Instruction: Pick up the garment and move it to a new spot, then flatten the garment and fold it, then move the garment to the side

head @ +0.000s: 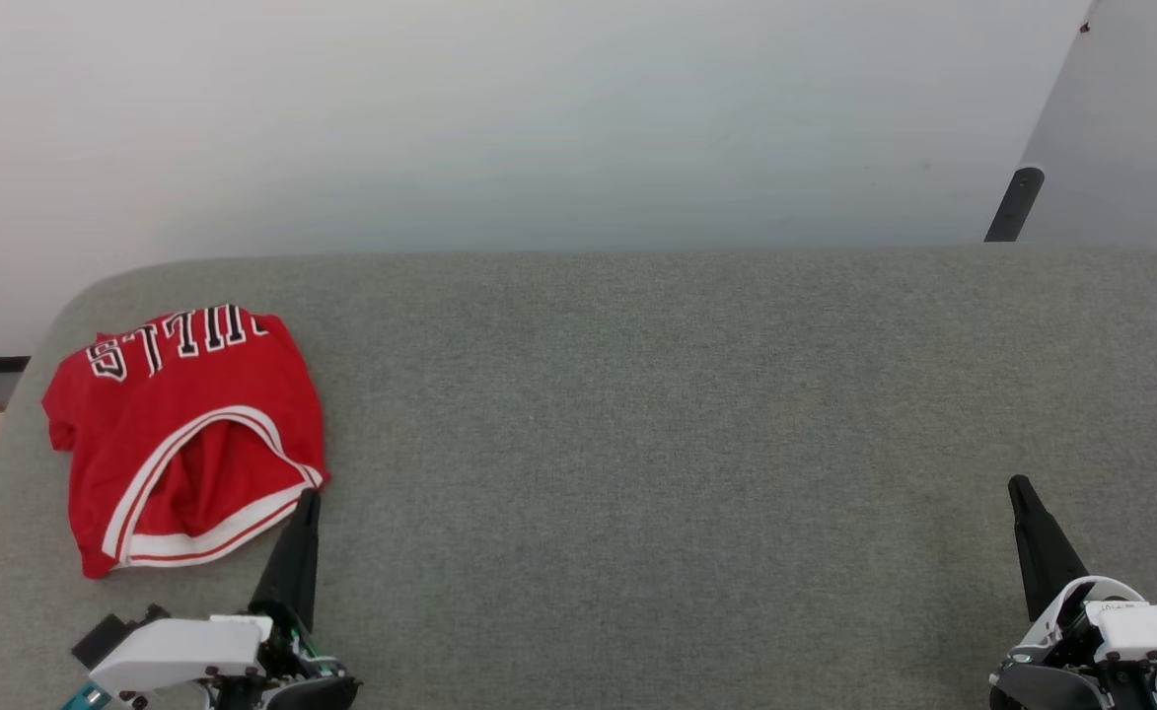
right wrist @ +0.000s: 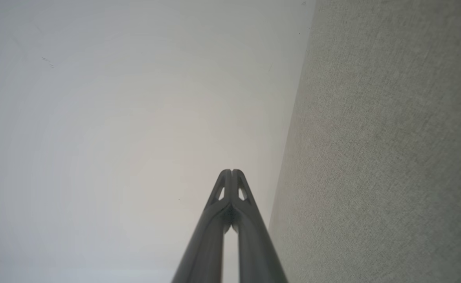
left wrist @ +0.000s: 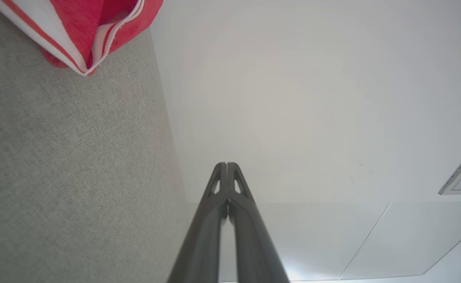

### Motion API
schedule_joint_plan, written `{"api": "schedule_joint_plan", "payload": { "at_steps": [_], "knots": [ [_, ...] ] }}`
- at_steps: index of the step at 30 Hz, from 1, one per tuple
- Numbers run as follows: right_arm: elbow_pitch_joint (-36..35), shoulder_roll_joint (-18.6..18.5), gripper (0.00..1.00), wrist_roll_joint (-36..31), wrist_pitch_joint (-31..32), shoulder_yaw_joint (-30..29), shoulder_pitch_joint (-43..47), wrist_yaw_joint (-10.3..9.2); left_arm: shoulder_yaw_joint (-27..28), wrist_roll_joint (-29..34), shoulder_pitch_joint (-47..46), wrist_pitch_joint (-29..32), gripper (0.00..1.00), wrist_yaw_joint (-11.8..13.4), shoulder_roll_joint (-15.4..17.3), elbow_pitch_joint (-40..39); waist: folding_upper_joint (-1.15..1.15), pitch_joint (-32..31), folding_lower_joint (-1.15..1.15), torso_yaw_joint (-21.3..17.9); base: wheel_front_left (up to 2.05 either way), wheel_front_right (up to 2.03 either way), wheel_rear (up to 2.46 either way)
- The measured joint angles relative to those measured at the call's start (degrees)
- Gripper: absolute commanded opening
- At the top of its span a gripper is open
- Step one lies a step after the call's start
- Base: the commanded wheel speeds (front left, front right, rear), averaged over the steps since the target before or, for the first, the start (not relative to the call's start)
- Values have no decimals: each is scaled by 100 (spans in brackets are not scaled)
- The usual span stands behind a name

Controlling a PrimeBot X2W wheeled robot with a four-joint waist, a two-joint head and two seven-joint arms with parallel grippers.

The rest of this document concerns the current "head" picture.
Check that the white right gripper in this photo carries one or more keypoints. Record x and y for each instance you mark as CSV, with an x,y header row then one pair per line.
x,y
1116,641

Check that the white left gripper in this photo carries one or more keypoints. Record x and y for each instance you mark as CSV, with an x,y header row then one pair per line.
x,y
179,653

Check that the red Bulls basketball jersey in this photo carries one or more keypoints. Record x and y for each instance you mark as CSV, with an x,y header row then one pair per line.
x,y
193,394

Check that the grey fabric sofa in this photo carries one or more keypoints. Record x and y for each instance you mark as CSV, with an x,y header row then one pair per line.
x,y
637,444

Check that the light grey partition panel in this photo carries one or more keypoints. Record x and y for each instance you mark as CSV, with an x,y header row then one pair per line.
x,y
1130,118

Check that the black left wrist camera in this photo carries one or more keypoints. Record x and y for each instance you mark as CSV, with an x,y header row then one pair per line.
x,y
114,633

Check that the black post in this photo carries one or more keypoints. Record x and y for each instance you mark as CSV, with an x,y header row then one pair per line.
x,y
1014,205

